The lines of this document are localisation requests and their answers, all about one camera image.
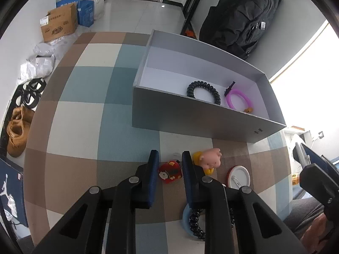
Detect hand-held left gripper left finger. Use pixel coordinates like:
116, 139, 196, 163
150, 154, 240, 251
31, 150, 160, 254

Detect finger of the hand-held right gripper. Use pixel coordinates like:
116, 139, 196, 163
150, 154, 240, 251
301, 143, 336, 170
299, 163, 339, 209

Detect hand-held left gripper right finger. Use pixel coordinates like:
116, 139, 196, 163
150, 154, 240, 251
182, 151, 308, 254

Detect red cartoon hair clip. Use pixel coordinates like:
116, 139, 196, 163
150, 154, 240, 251
158, 160, 183, 184

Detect pink pig hair clip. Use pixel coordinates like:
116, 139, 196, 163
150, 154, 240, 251
192, 148, 222, 175

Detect light blue ring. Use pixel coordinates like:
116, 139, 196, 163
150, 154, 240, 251
182, 204, 206, 241

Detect black spiral hair tie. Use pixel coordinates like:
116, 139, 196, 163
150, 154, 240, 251
186, 81, 221, 104
189, 208, 235, 241

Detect white round pin badge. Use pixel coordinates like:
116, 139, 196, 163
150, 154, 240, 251
226, 165, 255, 189

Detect grey cardboard storage box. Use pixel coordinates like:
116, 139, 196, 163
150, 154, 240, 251
132, 30, 287, 144

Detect person's right hand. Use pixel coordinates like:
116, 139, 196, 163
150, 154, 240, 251
301, 212, 329, 250

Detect white device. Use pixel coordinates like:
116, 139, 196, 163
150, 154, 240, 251
290, 134, 311, 175

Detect person's grey trousers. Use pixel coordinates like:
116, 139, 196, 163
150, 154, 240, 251
283, 197, 325, 240

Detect checkered tablecloth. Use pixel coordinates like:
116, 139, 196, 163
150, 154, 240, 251
23, 32, 294, 254

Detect brown shoe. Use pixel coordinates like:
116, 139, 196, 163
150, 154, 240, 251
7, 127, 29, 158
11, 106, 35, 135

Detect dark blue shoe box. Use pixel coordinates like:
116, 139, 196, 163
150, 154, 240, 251
0, 159, 29, 228

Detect black white sandal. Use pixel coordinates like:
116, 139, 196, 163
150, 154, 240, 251
22, 77, 47, 96
15, 90, 43, 109

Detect black backpack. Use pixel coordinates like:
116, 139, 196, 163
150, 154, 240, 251
199, 0, 282, 61

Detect crumpled plastic bags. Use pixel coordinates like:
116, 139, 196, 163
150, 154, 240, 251
20, 36, 77, 81

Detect blue carton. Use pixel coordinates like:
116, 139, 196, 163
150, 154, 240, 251
77, 0, 95, 27
56, 0, 81, 8

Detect brown cardboard box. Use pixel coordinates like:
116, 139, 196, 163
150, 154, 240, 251
40, 3, 78, 43

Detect purple hair ring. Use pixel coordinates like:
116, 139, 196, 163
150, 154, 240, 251
226, 89, 254, 114

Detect dark door frame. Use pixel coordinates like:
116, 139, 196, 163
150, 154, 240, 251
181, 0, 212, 36

